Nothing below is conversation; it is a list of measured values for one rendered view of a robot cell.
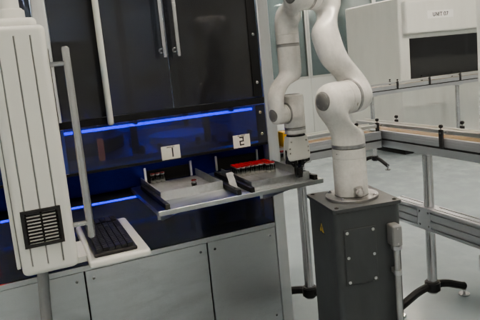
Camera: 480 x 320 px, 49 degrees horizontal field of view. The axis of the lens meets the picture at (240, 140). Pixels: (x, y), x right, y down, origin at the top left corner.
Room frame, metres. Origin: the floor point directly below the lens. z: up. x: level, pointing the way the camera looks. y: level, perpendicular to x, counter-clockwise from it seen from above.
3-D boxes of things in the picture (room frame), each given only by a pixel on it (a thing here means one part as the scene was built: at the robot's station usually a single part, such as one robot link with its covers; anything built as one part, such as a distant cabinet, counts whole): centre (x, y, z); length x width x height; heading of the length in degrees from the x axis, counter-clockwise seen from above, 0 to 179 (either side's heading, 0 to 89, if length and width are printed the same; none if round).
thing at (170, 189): (2.20, 0.27, 0.90); 0.34 x 0.26 x 0.04; 23
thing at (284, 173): (2.23, -0.09, 0.90); 0.34 x 0.26 x 0.04; 22
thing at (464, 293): (2.64, -0.95, 0.07); 0.50 x 0.08 x 0.14; 113
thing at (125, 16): (2.22, 0.49, 1.51); 0.47 x 0.01 x 0.59; 113
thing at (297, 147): (2.08, -0.22, 1.03); 0.10 x 0.08 x 0.11; 113
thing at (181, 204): (2.20, 0.09, 0.87); 0.70 x 0.48 x 0.02; 113
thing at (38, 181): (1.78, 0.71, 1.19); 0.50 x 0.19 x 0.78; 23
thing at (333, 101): (1.85, -0.36, 1.16); 0.19 x 0.12 x 0.24; 128
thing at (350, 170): (1.87, -0.39, 0.95); 0.19 x 0.19 x 0.18
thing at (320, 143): (2.78, -0.44, 0.92); 0.69 x 0.16 x 0.16; 113
